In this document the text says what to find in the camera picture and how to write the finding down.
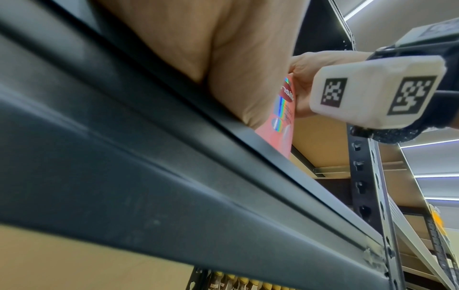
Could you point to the person's right hand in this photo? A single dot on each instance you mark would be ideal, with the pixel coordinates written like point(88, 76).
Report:
point(305, 73)

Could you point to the person's left hand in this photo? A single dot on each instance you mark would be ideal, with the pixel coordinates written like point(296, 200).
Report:
point(233, 42)

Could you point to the large pink shampoo bottle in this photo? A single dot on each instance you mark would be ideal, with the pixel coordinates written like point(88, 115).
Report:
point(279, 136)

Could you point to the row of gold-capped brown bottles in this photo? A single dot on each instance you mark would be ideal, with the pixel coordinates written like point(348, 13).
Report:
point(251, 283)

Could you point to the ceiling tube light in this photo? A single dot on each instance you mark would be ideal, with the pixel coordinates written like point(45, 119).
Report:
point(437, 175)
point(358, 10)
point(444, 198)
point(430, 143)

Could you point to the right wristband with marker tags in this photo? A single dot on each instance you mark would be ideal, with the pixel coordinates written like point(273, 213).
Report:
point(450, 107)

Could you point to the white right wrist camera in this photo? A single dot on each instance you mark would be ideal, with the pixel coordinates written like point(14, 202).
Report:
point(373, 90)

